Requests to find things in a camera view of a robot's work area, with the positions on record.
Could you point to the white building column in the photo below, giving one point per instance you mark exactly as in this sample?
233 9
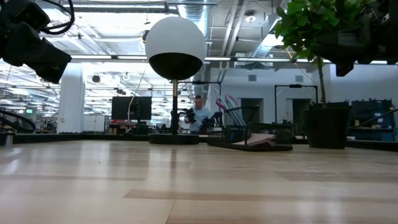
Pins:
71 102

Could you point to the small grey metal cylinder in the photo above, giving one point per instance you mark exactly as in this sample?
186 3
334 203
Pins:
8 140

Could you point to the black metal frame stand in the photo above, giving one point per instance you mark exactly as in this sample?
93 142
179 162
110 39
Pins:
295 86

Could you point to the black mesh desk organizer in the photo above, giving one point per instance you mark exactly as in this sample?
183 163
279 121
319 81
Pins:
264 148

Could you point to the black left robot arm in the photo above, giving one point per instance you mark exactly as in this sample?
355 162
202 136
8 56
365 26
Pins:
18 12

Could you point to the pink sticky note pad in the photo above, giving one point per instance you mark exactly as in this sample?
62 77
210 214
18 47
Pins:
259 139

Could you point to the white globe table lamp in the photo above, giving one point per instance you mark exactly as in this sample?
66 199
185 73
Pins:
175 34

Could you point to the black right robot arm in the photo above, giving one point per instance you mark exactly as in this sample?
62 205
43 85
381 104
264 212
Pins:
388 37

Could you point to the black aluminium table frame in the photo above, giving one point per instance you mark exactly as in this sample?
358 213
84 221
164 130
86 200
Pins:
77 137

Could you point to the green potted plant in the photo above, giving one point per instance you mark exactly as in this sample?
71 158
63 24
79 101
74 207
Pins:
326 130

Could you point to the black background monitor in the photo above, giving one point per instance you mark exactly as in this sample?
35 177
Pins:
121 108

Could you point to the person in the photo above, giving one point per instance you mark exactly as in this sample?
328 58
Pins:
200 116

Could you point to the silver ventilation duct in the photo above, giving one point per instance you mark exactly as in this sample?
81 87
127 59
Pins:
192 12

